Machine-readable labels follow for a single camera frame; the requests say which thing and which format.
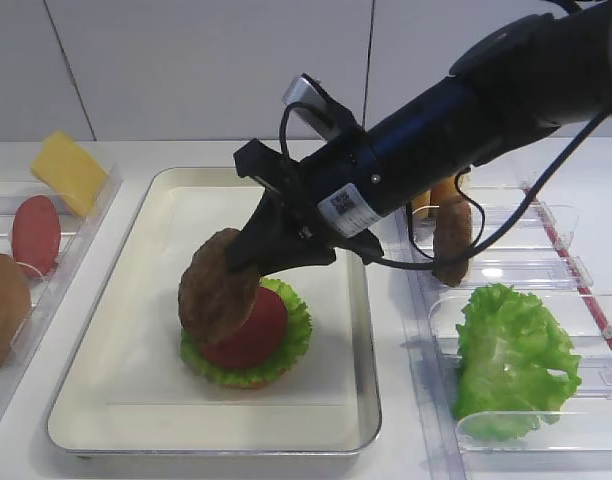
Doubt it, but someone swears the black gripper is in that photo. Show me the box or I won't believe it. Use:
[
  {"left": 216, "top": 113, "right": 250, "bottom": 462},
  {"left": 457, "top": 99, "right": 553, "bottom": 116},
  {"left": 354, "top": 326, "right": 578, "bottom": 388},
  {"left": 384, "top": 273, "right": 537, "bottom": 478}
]
[{"left": 225, "top": 139, "right": 384, "bottom": 273}]

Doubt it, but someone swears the brown meat patty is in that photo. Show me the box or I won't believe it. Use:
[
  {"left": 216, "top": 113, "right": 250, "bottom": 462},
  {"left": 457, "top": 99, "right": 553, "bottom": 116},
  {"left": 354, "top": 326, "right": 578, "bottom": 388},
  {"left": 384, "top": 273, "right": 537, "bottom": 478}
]
[
  {"left": 177, "top": 228, "right": 260, "bottom": 347},
  {"left": 432, "top": 196, "right": 472, "bottom": 287}
]

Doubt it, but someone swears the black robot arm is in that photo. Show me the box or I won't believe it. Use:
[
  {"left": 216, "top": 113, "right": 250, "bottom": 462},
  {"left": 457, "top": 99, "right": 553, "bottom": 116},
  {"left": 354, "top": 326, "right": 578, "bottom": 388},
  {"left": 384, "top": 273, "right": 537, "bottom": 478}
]
[{"left": 225, "top": 1, "right": 612, "bottom": 275}]

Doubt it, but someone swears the green lettuce on stack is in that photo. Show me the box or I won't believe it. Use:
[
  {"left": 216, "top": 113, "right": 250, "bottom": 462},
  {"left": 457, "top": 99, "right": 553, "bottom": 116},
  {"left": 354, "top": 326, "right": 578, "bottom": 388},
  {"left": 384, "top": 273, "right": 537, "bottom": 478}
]
[{"left": 180, "top": 278, "right": 313, "bottom": 382}]

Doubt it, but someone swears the red tomato slice on stack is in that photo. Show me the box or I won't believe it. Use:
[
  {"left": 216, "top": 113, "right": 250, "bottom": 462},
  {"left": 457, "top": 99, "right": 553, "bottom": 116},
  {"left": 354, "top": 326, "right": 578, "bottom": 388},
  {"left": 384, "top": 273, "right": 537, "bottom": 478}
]
[{"left": 200, "top": 287, "right": 288, "bottom": 370}]

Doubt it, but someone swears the brown meat patty in rack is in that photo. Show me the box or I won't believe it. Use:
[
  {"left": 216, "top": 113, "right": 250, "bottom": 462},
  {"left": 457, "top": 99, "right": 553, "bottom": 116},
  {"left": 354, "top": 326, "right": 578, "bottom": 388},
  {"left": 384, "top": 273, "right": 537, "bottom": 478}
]
[{"left": 432, "top": 196, "right": 472, "bottom": 287}]

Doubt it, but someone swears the yellow cheese slice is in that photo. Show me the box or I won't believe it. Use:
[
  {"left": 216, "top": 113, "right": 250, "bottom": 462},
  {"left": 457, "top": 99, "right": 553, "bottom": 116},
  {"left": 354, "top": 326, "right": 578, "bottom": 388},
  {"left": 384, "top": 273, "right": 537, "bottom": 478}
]
[{"left": 30, "top": 131, "right": 108, "bottom": 218}]

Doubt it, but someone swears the green lettuce leaf in rack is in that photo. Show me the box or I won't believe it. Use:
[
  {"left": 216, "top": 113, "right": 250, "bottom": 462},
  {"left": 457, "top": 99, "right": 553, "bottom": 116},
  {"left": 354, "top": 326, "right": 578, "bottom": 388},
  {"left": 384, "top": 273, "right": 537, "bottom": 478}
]
[{"left": 452, "top": 284, "right": 582, "bottom": 441}]

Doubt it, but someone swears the red tomato slice in rack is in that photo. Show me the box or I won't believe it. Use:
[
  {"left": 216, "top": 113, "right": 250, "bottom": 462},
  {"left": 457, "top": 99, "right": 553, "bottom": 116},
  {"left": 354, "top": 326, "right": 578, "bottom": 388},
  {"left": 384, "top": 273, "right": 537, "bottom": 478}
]
[{"left": 11, "top": 195, "right": 61, "bottom": 278}]

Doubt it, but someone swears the tan bun half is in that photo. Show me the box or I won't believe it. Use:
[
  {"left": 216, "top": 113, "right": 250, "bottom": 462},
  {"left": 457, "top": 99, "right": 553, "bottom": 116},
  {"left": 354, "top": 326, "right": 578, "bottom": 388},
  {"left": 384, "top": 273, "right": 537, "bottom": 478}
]
[{"left": 410, "top": 176, "right": 471, "bottom": 222}]

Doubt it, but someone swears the clear acrylic right rack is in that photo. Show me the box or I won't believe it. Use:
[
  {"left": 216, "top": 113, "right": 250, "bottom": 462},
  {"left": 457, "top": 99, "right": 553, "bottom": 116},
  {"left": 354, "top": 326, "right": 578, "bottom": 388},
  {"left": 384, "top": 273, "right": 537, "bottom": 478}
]
[{"left": 405, "top": 199, "right": 612, "bottom": 479}]

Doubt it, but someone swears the cream metal tray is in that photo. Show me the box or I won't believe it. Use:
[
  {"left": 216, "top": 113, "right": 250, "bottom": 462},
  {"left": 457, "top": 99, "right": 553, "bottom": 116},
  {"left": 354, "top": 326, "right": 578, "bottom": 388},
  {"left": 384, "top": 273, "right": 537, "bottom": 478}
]
[{"left": 46, "top": 167, "right": 382, "bottom": 456}]

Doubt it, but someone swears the brown bun top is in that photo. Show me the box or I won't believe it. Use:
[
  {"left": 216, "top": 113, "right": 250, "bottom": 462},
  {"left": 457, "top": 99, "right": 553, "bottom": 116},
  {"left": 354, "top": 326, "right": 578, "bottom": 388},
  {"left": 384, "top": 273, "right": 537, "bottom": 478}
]
[{"left": 0, "top": 253, "right": 31, "bottom": 367}]

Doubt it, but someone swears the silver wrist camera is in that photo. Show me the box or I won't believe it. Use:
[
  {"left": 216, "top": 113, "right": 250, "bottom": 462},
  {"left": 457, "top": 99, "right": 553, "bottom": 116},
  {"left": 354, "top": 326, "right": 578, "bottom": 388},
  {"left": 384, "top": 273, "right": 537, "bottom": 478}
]
[{"left": 282, "top": 73, "right": 357, "bottom": 141}]

